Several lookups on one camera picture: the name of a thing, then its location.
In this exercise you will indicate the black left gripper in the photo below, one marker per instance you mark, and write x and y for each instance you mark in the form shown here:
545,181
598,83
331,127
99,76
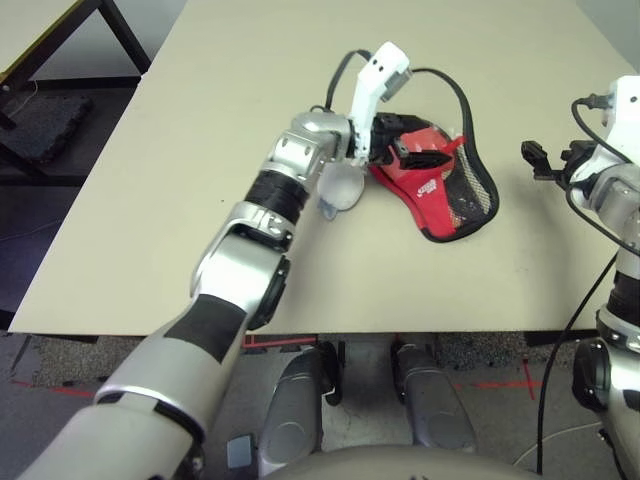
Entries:
385,135

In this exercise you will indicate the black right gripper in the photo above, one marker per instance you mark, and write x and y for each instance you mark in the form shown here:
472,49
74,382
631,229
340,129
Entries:
575,155

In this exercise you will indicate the red ping-pong paddle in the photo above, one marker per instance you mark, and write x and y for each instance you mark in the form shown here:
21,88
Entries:
427,142

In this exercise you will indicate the black red paddle case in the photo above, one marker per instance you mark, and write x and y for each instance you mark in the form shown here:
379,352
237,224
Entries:
430,200

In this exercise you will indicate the white fluffy plush ball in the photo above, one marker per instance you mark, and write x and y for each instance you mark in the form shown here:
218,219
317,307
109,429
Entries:
342,187

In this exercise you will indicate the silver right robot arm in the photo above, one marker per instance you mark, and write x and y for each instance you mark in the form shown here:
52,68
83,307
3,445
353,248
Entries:
620,200

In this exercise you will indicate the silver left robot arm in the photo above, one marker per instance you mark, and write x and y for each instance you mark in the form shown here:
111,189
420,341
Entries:
235,265

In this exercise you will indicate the grey robot right leg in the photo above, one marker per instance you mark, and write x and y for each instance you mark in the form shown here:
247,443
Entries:
435,400

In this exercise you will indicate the grey robot leg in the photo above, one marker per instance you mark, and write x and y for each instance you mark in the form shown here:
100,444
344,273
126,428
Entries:
435,400
295,400

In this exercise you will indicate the grey robot left leg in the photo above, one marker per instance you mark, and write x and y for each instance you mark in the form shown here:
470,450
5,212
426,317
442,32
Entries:
295,400

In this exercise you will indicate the grey robot torso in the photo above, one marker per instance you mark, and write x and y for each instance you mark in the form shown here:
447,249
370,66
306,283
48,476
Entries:
400,465

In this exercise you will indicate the small grey square plate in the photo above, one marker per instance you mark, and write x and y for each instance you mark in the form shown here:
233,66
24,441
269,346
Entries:
241,451

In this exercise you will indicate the black foam mat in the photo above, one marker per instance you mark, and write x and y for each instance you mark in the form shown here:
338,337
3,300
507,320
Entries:
50,125

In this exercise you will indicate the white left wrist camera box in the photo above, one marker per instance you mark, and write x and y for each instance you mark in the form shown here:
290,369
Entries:
382,70

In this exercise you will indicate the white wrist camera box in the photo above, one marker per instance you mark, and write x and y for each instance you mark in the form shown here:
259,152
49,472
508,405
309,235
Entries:
382,70
625,105

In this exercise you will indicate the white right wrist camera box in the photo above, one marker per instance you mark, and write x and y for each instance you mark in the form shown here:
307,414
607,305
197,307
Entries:
625,105

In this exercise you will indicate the black table frame bar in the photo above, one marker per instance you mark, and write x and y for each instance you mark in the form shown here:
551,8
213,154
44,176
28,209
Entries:
555,338

